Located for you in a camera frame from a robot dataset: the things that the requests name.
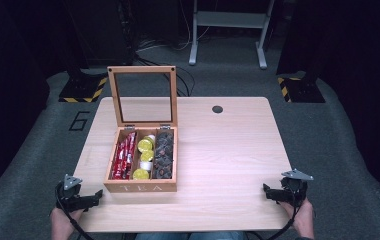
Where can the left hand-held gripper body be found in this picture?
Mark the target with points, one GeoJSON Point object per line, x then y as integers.
{"type": "Point", "coordinates": [69, 198]}

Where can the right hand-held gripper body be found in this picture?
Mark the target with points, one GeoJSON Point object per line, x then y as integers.
{"type": "Point", "coordinates": [294, 191]}

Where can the person's left hand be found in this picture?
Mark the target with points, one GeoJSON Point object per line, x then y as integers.
{"type": "Point", "coordinates": [61, 223]}

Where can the person's right hand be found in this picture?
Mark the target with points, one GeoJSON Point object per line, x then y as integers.
{"type": "Point", "coordinates": [303, 220]}

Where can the red sachet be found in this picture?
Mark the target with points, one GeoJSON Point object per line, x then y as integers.
{"type": "Point", "coordinates": [124, 160]}
{"type": "Point", "coordinates": [117, 163]}
{"type": "Point", "coordinates": [132, 143]}

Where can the wooden box with windowed lid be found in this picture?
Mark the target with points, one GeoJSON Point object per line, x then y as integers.
{"type": "Point", "coordinates": [141, 186]}

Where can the yellow lid capsule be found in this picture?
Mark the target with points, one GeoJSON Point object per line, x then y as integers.
{"type": "Point", "coordinates": [147, 155]}
{"type": "Point", "coordinates": [144, 145]}
{"type": "Point", "coordinates": [140, 174]}

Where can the white capsule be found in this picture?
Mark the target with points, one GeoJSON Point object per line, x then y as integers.
{"type": "Point", "coordinates": [146, 165]}

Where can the pile of dark capsules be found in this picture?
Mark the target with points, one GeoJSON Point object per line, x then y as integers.
{"type": "Point", "coordinates": [163, 153]}

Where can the black yellow striped stand base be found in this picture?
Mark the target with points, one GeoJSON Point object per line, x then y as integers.
{"type": "Point", "coordinates": [84, 90]}
{"type": "Point", "coordinates": [303, 90]}

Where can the white metal stand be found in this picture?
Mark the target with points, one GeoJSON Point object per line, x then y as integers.
{"type": "Point", "coordinates": [229, 19]}

